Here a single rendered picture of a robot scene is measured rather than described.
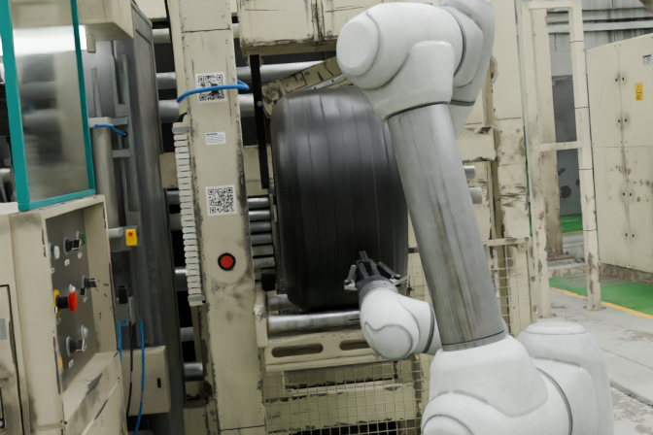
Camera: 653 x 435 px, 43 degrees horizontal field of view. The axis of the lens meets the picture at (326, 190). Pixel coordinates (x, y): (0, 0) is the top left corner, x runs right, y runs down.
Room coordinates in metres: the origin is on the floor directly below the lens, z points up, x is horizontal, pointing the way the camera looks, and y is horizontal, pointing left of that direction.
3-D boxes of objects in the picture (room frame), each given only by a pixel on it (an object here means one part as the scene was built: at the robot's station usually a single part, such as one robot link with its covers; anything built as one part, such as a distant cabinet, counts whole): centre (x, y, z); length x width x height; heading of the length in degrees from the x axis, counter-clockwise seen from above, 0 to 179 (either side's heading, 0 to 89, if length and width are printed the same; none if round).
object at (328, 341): (2.11, 0.01, 0.84); 0.36 x 0.09 x 0.06; 94
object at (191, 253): (2.17, 0.36, 1.19); 0.05 x 0.04 x 0.48; 4
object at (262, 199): (2.61, 0.27, 1.05); 0.20 x 0.15 x 0.30; 94
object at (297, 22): (2.55, -0.08, 1.71); 0.61 x 0.25 x 0.15; 94
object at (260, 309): (2.23, 0.20, 0.90); 0.40 x 0.03 x 0.10; 4
